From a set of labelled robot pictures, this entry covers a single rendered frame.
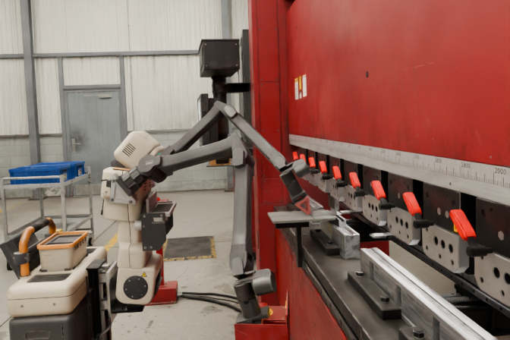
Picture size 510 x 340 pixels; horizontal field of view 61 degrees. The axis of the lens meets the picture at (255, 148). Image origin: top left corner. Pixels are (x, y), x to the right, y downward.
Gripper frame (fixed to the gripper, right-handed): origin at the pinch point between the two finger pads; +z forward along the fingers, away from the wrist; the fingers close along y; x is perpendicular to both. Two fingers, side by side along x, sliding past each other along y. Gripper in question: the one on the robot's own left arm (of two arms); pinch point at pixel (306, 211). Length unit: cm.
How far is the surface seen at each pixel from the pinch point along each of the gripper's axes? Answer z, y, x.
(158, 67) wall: -217, 718, 73
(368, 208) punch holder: -7, -56, -13
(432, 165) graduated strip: -21, -95, -23
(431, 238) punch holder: -7, -95, -15
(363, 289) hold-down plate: 12, -62, 1
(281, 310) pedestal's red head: 13, -45, 27
